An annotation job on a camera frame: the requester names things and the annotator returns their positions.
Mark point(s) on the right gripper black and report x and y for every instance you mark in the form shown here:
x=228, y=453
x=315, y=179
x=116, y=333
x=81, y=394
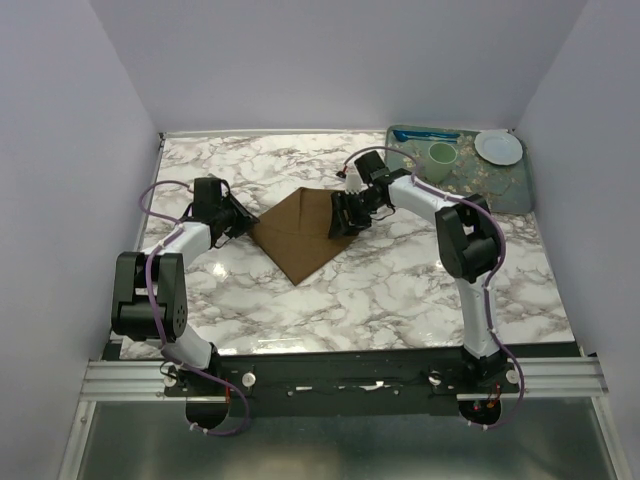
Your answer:
x=341, y=201

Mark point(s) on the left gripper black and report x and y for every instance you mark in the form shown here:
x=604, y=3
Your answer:
x=245, y=218

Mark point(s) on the brown cloth napkin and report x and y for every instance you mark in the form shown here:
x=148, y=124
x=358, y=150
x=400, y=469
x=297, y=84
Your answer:
x=294, y=233

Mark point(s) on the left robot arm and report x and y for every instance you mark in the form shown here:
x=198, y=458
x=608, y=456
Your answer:
x=149, y=302

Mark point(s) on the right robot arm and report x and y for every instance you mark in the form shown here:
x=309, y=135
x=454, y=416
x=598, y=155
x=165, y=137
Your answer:
x=471, y=244

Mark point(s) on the blue plastic utensil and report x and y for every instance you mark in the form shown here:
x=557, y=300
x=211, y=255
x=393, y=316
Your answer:
x=406, y=135

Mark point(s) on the light green cup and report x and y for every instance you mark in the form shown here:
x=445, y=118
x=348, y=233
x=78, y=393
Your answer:
x=439, y=162

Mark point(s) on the floral blue serving tray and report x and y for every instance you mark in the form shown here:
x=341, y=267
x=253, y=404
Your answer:
x=507, y=189

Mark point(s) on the small white plate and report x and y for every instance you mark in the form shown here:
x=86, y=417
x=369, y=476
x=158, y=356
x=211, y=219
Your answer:
x=498, y=147

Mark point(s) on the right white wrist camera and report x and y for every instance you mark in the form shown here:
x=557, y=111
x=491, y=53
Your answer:
x=353, y=182

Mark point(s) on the black mounting base rail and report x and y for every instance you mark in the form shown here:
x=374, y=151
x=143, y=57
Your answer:
x=432, y=381

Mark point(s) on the aluminium extrusion frame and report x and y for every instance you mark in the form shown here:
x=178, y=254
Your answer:
x=141, y=381

